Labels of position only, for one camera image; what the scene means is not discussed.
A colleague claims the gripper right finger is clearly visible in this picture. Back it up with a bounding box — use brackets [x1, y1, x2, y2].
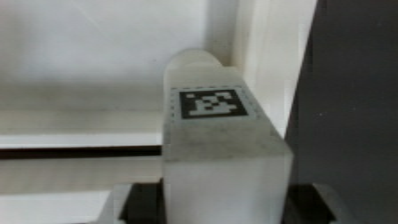
[282, 183, 355, 224]

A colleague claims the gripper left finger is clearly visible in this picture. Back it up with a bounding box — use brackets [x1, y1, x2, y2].
[87, 178, 168, 224]

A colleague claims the white table leg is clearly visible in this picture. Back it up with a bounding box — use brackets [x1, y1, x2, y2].
[161, 49, 293, 224]

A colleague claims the white square table top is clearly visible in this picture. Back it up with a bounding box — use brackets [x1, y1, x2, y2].
[0, 0, 319, 149]

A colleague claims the white U-shaped fence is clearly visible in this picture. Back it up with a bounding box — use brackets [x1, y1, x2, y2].
[0, 156, 161, 224]

